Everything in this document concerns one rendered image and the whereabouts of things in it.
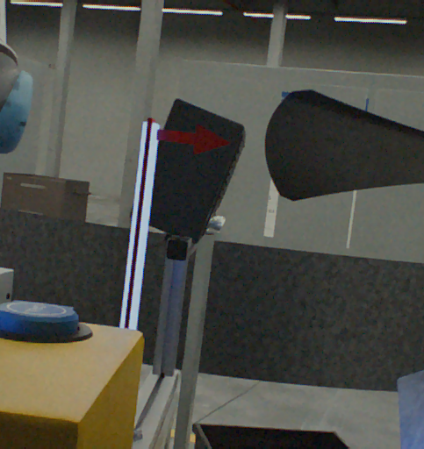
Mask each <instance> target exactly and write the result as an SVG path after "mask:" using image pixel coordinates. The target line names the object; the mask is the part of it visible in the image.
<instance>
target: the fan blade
mask: <svg viewBox="0 0 424 449"><path fill-rule="evenodd" d="M265 157H266V162H267V166H268V170H269V175H270V177H271V180H272V181H273V184H274V186H275V188H277V191H278V193H279V194H280V196H283V197H284V198H285V199H288V200H290V201H293V202H296V201H299V200H304V199H309V198H313V197H314V196H324V195H329V194H334V193H341V192H347V191H354V190H361V189H374V188H383V187H393V186H402V185H412V184H413V183H424V131H421V130H418V129H414V128H412V126H409V125H404V124H401V123H399V122H396V121H393V120H390V119H387V118H383V117H380V116H378V115H375V114H372V113H369V112H368V111H367V110H363V109H360V108H357V107H355V106H353V105H350V104H348V103H344V102H341V101H338V100H336V99H333V98H331V97H329V96H327V95H325V94H322V93H320V92H317V91H315V90H313V89H303V90H294V91H292V92H291V93H288V95H287V96H286V97H285V98H284V99H283V100H282V101H281V103H280V104H279V105H278V106H277V108H276V110H274V112H273V113H272V115H271V117H270V119H269V123H268V127H267V130H266V135H265Z"/></svg>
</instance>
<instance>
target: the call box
mask: <svg viewBox="0 0 424 449"><path fill-rule="evenodd" d="M144 342H145V339H144V337H143V333H142V332H141V331H137V330H134V329H127V328H120V327H113V326H105V325H98V324H85V323H78V322H77V330H76V333H75V334H70V335H63V336H34V335H25V334H17V333H12V332H7V331H1V329H0V449H132V448H133V431H134V424H135V415H136V407H137V399H138V390H139V382H140V375H141V367H142V358H143V351H144Z"/></svg>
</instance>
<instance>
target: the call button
mask: <svg viewBox="0 0 424 449"><path fill-rule="evenodd" d="M73 309H74V308H72V307H66V306H58V305H53V304H46V303H29V302H28V301H20V300H14V301H12V303H3V304H0V329H1V331H7V332H12V333H17V334H25V335H34V336H63V335H70V334H75V333H76V330H77V321H78V316H77V314H76V313H75V312H74V311H73Z"/></svg>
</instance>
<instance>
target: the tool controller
mask: <svg viewBox="0 0 424 449"><path fill-rule="evenodd" d="M197 124H198V125H201V126H203V127H204V128H205V129H207V130H209V131H210V132H213V133H215V134H217V135H219V136H220V137H221V138H222V139H224V140H226V141H227V142H229V143H232V144H229V145H225V146H221V147H217V148H213V149H210V150H207V151H205V152H204V153H198V154H195V155H193V151H194V145H191V144H183V143H176V142H167V141H160V140H158V143H157V151H156V160H155V175H154V184H152V192H151V201H150V208H149V217H148V225H149V226H151V227H154V228H155V229H156V230H159V231H161V232H165V233H166V234H165V236H164V240H165V241H167V239H169V237H170V236H173V235H175V236H180V237H189V238H191V243H192V244H193V245H196V244H197V243H198V241H199V240H200V239H201V238H203V237H204V235H205V234H206V233H207V232H208V230H211V231H214V232H218V233H220V231H221V229H222V226H223V224H224V222H225V218H224V217H221V216H218V215H217V213H218V210H219V207H220V204H221V202H222V199H223V196H224V195H225V192H226V189H227V185H228V183H229V182H231V178H232V175H234V170H235V169H236V167H235V166H236V164H237V162H238V161H239V157H240V156H241V150H242V148H244V146H246V145H244V144H246V140H244V139H246V137H247V133H246V129H244V125H243V124H241V123H238V121H236V120H233V119H231V118H227V117H224V116H222V115H220V114H218V113H215V112H212V111H209V110H207V109H204V108H202V106H198V105H196V104H194V103H190V102H188V101H185V100H183V99H180V98H176V99H175V100H174V102H173V104H172V107H171V110H170V113H169V114H168V116H167V118H166V121H165V124H164V126H163V130H168V131H176V132H191V133H196V128H197Z"/></svg>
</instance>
